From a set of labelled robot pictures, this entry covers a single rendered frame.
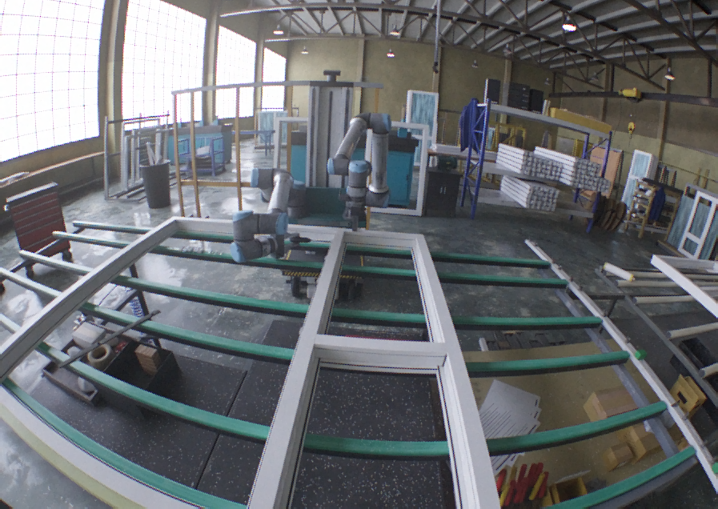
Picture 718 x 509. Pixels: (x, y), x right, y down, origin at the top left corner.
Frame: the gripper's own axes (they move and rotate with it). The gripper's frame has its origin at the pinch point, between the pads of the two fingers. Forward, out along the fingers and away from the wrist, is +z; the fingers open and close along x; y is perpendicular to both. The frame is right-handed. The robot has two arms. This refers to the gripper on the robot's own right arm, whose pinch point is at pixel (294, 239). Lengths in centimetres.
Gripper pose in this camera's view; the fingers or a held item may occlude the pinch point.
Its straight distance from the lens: 152.4
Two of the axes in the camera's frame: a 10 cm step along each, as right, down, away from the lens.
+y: 7.7, 2.3, -6.0
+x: 0.7, -9.6, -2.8
